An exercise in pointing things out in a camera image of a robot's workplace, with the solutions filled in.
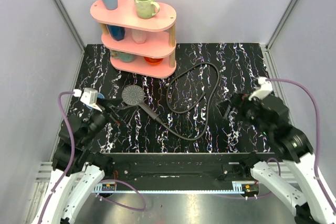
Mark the orange bowl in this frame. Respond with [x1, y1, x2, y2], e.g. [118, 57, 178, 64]
[144, 57, 163, 66]

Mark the small blue cup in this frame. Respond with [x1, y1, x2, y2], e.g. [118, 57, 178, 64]
[86, 93, 105, 110]

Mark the pink three-tier shelf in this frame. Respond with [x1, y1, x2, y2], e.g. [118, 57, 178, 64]
[90, 0, 176, 79]

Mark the black flexible shower hose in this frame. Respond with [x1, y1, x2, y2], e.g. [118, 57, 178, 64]
[156, 62, 220, 141]

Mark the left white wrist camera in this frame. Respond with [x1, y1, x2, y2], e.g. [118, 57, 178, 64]
[73, 88, 103, 112]

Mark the purple cable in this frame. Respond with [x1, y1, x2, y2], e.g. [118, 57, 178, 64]
[217, 78, 336, 213]
[36, 91, 147, 224]

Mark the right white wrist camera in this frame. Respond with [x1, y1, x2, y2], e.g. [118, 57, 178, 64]
[248, 77, 273, 101]

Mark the light green mug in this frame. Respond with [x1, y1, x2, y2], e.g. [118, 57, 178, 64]
[134, 0, 161, 19]

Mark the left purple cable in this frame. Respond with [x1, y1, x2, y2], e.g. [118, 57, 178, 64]
[36, 91, 147, 224]

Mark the teal speckled ceramic mug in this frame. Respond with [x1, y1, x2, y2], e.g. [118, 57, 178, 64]
[110, 50, 135, 63]

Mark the dark blue faceted cup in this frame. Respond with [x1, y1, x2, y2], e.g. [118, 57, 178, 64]
[107, 25, 125, 41]

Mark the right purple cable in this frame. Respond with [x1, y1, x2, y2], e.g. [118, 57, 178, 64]
[217, 78, 336, 213]

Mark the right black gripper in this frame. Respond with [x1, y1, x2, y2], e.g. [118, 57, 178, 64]
[215, 90, 272, 135]

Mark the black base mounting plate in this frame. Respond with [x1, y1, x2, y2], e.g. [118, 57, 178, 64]
[102, 152, 271, 183]

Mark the dark grey shower head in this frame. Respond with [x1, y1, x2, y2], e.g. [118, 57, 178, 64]
[121, 85, 158, 120]

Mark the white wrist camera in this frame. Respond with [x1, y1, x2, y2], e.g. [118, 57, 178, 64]
[248, 77, 273, 101]
[73, 88, 103, 112]

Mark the pale pink faceted cup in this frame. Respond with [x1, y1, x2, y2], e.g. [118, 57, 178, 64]
[131, 29, 146, 44]

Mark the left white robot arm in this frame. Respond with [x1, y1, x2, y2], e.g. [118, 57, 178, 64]
[33, 99, 136, 223]

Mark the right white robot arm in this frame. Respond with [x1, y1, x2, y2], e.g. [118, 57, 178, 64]
[216, 93, 335, 223]

